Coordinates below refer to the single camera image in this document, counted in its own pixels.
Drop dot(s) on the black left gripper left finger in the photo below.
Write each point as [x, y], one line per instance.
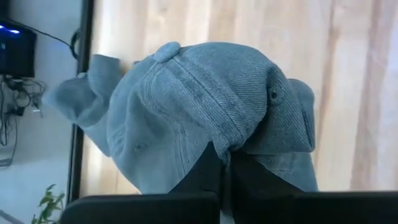
[140, 210]

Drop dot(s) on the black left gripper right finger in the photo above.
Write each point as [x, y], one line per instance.
[311, 208]

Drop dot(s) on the blue-grey denim cap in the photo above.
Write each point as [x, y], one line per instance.
[192, 102]

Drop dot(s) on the green plant in white pot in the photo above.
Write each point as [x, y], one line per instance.
[49, 205]

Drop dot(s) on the black computer case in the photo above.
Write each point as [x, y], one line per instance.
[17, 53]

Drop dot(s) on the black aluminium table frame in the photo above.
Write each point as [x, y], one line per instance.
[87, 31]

